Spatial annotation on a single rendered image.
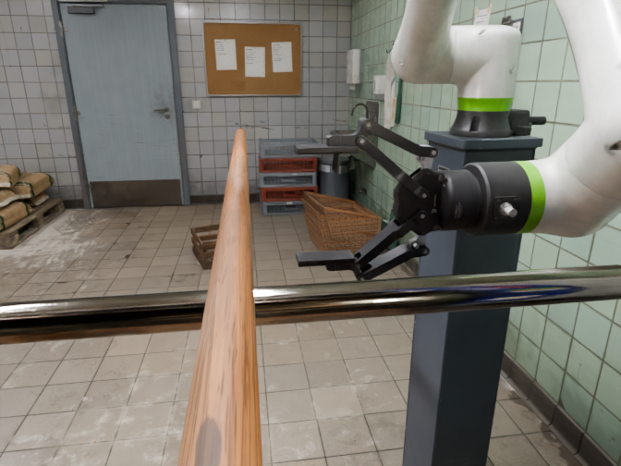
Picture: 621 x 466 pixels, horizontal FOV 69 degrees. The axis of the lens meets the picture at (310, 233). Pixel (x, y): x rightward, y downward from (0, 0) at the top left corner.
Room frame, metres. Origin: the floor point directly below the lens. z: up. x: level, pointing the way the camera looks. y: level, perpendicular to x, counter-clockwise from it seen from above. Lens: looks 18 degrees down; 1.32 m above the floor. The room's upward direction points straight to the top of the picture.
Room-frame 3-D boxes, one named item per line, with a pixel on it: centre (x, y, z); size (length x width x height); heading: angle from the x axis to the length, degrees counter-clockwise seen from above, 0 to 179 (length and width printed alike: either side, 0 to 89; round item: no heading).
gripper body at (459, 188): (0.54, -0.15, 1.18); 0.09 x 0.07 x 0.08; 98
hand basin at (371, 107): (4.31, -0.40, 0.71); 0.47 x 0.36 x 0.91; 8
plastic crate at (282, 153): (4.74, 0.23, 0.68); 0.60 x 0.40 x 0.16; 99
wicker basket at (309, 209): (3.51, -0.22, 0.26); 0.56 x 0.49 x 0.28; 15
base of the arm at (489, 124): (1.16, -0.48, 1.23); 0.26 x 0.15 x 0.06; 103
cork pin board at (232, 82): (5.11, 0.60, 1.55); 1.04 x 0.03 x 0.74; 98
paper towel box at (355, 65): (4.82, -0.45, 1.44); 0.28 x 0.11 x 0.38; 8
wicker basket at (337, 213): (3.51, -0.24, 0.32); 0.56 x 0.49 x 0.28; 16
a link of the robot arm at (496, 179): (0.55, -0.22, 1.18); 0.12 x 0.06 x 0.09; 8
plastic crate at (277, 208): (4.75, 0.24, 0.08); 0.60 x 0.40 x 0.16; 100
